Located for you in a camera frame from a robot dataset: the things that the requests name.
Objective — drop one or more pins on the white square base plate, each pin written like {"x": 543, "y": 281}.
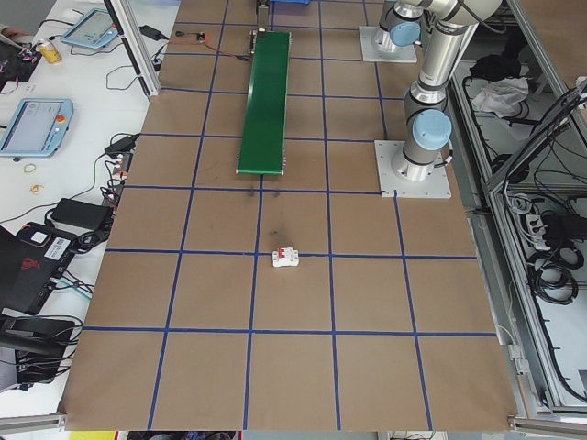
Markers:
{"x": 435, "y": 188}
{"x": 367, "y": 46}

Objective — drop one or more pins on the large black power adapter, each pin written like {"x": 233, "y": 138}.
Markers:
{"x": 85, "y": 213}

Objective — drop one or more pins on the yellow drink can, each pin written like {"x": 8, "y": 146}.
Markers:
{"x": 49, "y": 52}

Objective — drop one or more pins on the white power strip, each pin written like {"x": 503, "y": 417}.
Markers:
{"x": 532, "y": 224}

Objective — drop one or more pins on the aluminium profile bar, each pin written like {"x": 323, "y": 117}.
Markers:
{"x": 550, "y": 424}
{"x": 32, "y": 421}

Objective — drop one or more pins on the crumpled white cloth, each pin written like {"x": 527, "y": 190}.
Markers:
{"x": 500, "y": 96}

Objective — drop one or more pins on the green conveyor belt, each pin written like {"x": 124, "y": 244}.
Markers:
{"x": 263, "y": 105}

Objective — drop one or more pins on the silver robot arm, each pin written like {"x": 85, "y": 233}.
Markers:
{"x": 403, "y": 32}
{"x": 433, "y": 82}

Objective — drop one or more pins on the black electronics box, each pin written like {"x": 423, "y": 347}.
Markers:
{"x": 11, "y": 69}

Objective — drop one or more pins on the yellow rubber band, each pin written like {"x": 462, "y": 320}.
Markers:
{"x": 24, "y": 168}
{"x": 36, "y": 187}

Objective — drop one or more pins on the white red circuit breaker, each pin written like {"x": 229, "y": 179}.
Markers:
{"x": 284, "y": 256}

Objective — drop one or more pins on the small black power adapter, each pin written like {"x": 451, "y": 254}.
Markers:
{"x": 151, "y": 31}

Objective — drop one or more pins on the black plug adapter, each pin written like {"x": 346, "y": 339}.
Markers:
{"x": 121, "y": 143}

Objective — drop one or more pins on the black power strip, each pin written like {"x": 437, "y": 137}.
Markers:
{"x": 117, "y": 179}

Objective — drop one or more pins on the metal V-shaped frame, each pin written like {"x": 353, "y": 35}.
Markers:
{"x": 481, "y": 275}

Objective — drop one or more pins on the black cloth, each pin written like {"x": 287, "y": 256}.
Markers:
{"x": 495, "y": 66}

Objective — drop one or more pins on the aluminium profile post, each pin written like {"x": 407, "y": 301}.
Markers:
{"x": 137, "y": 50}

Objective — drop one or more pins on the blue teach pendant tablet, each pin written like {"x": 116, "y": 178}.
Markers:
{"x": 89, "y": 27}
{"x": 34, "y": 128}

